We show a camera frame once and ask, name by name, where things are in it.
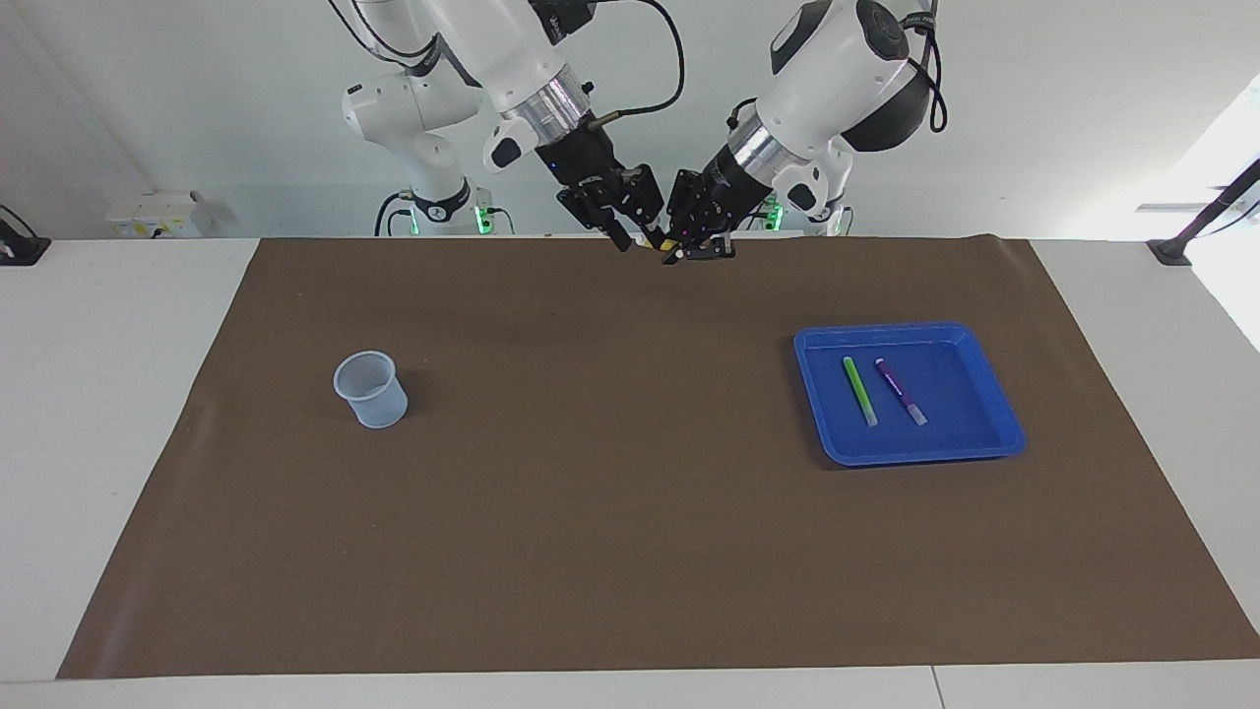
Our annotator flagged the translucent plastic cup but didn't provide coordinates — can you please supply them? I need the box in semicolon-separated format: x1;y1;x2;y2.
333;350;409;429

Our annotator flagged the green pen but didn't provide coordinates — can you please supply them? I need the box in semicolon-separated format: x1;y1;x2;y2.
842;356;880;428

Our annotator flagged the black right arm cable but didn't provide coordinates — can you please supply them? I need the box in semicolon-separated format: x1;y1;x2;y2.
581;0;685;129

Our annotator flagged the black camera stand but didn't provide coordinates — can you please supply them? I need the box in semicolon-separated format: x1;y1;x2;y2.
1147;158;1260;267

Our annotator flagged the purple pen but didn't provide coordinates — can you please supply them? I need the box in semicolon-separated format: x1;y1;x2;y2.
874;357;928;426

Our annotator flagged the white power box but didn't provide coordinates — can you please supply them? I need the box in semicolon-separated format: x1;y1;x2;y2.
106;190;203;239

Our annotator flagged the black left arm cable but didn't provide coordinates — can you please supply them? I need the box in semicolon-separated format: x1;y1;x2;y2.
901;0;949;134

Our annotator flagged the brown table mat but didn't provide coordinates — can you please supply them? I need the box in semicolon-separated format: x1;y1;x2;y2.
56;236;1260;680

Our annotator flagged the black table clamp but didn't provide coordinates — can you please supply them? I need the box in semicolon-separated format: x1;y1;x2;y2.
0;204;52;267

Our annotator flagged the blue plastic tray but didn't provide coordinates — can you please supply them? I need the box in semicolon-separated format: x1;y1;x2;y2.
793;321;1028;468

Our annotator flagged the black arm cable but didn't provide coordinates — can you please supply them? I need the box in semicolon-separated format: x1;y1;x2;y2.
581;0;685;129
901;0;949;134

